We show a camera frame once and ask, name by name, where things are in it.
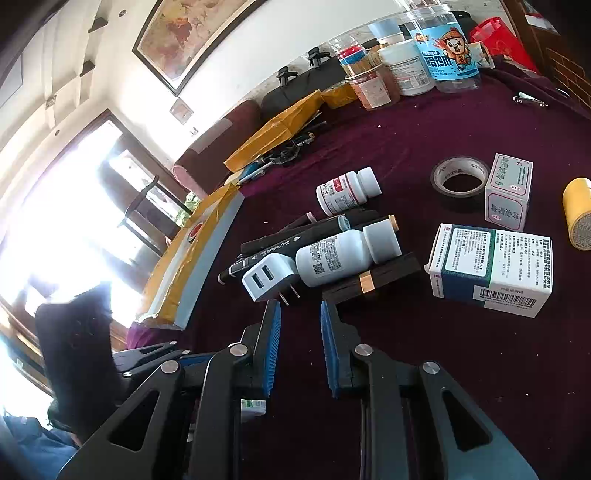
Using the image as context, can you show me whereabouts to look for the person's blue clothing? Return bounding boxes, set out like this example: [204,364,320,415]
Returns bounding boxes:
[0,411,83,480]

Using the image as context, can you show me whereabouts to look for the blue plastic item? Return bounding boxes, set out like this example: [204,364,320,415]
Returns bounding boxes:
[239,161,271,184]

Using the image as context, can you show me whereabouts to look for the plain black marker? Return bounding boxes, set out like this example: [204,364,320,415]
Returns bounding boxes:
[240,209,380,256]

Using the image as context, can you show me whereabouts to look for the black rod tool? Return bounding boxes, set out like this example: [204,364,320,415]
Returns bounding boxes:
[295,121,329,145]

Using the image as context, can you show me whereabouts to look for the large yellow taped box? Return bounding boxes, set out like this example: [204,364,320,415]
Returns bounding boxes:
[135,184,245,331]

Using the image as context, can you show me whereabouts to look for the black marker pale cap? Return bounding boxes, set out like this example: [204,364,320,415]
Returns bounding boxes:
[276,211,316,237]

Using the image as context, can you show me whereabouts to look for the maroon sofa cushion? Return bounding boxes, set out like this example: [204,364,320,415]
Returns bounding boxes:
[172,99,263,197]

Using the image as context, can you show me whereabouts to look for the small yellow taped tray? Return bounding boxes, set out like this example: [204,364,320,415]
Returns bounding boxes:
[224,90,325,172]

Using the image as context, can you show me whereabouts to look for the wooden brick-pattern ledge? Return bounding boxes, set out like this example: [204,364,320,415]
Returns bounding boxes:
[502,0,591,109]

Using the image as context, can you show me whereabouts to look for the black ribbed tool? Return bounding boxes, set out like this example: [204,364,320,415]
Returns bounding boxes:
[270,141,303,168]

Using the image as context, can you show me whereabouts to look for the black block gold band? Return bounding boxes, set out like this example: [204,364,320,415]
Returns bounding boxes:
[322,252,422,306]

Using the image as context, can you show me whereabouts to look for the framed painting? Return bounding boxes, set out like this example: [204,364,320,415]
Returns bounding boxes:
[132,0,269,97]

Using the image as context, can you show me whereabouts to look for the light blue container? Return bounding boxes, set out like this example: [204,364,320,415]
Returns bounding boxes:
[368,20,403,47]

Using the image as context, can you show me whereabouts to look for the white plastic jar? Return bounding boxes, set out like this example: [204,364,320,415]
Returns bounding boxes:
[378,38,436,97]

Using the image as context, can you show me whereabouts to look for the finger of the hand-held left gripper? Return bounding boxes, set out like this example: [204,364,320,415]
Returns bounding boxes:
[178,351,218,369]
[112,340,183,365]

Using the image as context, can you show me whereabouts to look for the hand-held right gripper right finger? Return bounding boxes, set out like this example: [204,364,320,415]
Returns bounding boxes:
[320,301,540,480]

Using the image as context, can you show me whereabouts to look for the metal clip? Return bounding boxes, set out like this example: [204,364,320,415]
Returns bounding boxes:
[512,92,551,110]

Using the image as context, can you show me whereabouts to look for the white USB charger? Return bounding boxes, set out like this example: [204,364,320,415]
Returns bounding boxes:
[241,252,302,306]

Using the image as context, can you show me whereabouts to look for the white purple medicine box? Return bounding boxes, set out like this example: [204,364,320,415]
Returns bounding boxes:
[484,152,534,232]

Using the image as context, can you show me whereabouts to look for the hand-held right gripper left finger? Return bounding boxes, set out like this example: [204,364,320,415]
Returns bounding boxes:
[58,300,282,480]

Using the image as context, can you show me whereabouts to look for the black pen with clip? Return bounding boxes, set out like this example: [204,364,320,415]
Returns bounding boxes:
[217,217,354,285]

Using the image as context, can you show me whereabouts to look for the black bag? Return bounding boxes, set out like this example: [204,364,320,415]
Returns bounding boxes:
[447,9,472,37]

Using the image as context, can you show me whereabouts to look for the maroon tablecloth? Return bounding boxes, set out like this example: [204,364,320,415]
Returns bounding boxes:
[124,65,591,480]

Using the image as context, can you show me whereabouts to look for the black tape roll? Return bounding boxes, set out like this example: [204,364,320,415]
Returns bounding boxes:
[430,156,491,200]

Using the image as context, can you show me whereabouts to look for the large white plastic bottle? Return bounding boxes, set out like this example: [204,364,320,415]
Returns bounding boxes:
[294,220,402,288]

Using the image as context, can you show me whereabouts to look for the clear jar orange label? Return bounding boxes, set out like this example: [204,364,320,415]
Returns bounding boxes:
[345,65,402,112]

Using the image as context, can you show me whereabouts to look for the small white red-label bottle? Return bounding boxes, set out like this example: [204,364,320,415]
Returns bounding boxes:
[316,167,382,217]

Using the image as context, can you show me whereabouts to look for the red bag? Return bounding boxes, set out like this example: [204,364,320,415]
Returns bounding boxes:
[468,17,540,73]

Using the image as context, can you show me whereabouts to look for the green white packet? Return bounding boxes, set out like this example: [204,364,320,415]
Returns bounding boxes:
[240,398,269,422]

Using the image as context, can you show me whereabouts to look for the black marker tan cap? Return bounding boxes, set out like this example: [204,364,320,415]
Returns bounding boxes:
[369,213,399,232]

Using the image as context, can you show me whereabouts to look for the large clear jar blue label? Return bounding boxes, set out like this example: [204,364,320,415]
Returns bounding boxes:
[400,7,484,94]

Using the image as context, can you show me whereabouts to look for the yellow tape roll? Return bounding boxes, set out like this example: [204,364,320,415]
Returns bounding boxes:
[321,80,360,110]

